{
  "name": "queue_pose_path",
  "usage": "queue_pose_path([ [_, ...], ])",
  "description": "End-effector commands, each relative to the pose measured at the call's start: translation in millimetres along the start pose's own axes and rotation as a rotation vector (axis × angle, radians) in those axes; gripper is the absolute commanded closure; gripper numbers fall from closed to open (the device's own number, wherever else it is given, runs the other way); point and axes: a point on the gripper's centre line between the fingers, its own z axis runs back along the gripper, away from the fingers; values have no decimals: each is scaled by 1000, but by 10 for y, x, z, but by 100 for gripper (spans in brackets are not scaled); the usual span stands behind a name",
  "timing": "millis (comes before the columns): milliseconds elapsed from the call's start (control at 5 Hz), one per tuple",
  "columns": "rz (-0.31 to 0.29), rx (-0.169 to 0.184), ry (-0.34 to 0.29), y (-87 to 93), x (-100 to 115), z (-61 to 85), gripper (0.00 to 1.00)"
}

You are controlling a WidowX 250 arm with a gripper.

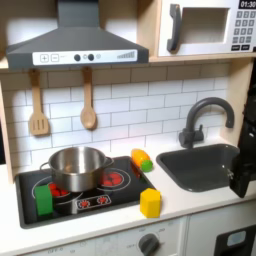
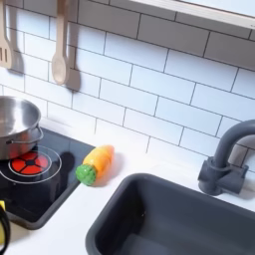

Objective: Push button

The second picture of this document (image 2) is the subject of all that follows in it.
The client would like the orange toy carrot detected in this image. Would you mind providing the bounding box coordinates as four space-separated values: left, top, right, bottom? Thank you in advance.
75 144 116 187

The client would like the wooden spoon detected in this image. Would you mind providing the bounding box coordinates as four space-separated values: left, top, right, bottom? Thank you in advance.
51 0 70 86

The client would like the dark grey tap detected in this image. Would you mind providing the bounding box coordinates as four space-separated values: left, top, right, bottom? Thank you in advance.
197 119 255 196

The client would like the dark grey sink basin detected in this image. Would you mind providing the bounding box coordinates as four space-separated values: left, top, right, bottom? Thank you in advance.
85 172 255 255

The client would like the black stove top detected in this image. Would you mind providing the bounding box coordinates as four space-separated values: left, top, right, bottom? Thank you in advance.
0 127 96 231

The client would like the steel pot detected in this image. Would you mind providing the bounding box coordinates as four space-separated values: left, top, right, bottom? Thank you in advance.
0 96 45 161

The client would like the white window sill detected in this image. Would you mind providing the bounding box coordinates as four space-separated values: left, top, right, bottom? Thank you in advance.
129 0 255 30

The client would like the wooden slotted spatula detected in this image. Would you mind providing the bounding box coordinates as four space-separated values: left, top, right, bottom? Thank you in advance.
0 0 14 70

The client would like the yellow block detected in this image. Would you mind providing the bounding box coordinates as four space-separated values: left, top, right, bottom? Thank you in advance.
0 199 7 246

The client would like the thin black cable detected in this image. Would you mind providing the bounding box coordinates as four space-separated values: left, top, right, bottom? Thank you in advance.
0 205 12 255

